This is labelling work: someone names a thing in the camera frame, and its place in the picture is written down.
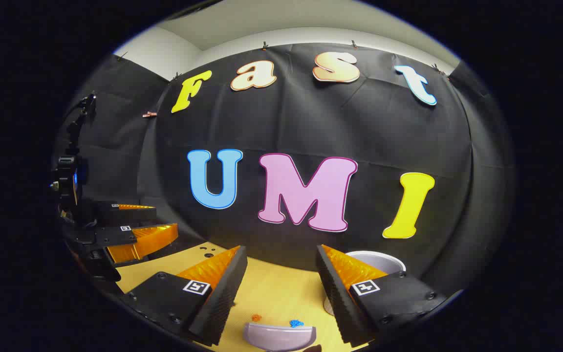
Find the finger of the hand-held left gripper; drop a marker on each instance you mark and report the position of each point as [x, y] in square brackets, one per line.
[130, 213]
[115, 237]

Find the blue paper trash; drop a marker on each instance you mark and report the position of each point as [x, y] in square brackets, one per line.
[296, 323]

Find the black backdrop cloth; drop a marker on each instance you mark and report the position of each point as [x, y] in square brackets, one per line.
[311, 122]

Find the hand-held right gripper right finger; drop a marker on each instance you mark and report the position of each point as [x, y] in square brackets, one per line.
[340, 293]

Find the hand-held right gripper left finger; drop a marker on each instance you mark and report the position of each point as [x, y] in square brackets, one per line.
[223, 293]

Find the yellow wooden desktop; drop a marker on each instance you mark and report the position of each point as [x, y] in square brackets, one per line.
[281, 293]

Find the copper cloth clip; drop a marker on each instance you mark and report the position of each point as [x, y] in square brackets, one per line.
[149, 114]

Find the lilac dustpan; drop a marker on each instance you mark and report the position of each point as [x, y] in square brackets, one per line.
[279, 337]

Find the white ribbed garbage bin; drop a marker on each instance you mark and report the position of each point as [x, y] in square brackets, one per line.
[384, 261]

